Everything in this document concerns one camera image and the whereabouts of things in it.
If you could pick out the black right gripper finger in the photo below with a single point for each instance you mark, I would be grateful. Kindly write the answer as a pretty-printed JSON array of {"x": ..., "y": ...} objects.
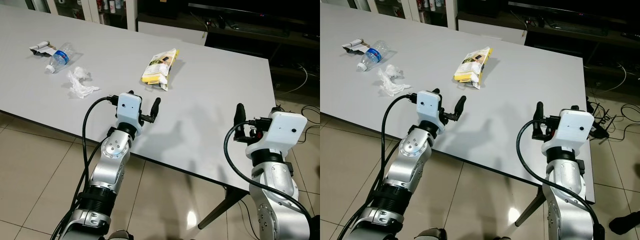
[
  {"x": 240, "y": 114},
  {"x": 277, "y": 109},
  {"x": 538, "y": 112},
  {"x": 575, "y": 108}
]

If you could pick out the yellow snack bag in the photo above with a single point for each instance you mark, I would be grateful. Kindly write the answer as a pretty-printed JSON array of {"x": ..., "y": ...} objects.
[
  {"x": 472, "y": 65},
  {"x": 160, "y": 67}
]

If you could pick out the white tissue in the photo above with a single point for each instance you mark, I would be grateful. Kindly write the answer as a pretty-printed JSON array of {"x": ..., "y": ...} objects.
[
  {"x": 80, "y": 89},
  {"x": 391, "y": 86}
]

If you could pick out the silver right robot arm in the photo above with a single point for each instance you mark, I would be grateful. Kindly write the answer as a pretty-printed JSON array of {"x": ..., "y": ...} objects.
[
  {"x": 567, "y": 200},
  {"x": 275, "y": 200}
]

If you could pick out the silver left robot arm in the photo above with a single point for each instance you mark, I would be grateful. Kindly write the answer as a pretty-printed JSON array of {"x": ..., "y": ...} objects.
[
  {"x": 112, "y": 160},
  {"x": 410, "y": 160}
]

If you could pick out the black power strip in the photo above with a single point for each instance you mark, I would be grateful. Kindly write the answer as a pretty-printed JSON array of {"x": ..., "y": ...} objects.
[{"x": 600, "y": 125}]

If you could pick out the clear plastic water bottle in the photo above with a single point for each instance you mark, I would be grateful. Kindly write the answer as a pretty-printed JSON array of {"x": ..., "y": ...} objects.
[
  {"x": 374, "y": 54},
  {"x": 61, "y": 57}
]

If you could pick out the white glass door cabinet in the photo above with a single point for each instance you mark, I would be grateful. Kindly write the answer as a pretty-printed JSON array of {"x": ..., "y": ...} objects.
[
  {"x": 130, "y": 12},
  {"x": 450, "y": 12}
]

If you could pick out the crumpled white wrapper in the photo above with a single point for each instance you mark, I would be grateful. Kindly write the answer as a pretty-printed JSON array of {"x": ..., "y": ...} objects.
[
  {"x": 41, "y": 48},
  {"x": 353, "y": 46}
]

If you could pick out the black television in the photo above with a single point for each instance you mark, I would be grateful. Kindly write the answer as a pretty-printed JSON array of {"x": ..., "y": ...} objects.
[{"x": 575, "y": 12}]

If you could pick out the black shoe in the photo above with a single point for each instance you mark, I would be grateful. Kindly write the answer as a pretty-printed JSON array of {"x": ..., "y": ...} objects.
[{"x": 625, "y": 222}]

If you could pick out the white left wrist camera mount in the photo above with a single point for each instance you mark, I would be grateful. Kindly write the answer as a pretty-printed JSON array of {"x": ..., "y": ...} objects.
[
  {"x": 429, "y": 110},
  {"x": 129, "y": 112}
]

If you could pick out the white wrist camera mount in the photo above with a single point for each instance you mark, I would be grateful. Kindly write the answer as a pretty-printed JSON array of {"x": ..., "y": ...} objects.
[
  {"x": 282, "y": 131},
  {"x": 572, "y": 130},
  {"x": 129, "y": 112},
  {"x": 429, "y": 110}
]

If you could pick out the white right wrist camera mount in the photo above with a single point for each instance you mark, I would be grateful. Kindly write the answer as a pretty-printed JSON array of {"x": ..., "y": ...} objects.
[
  {"x": 282, "y": 131},
  {"x": 572, "y": 130}
]

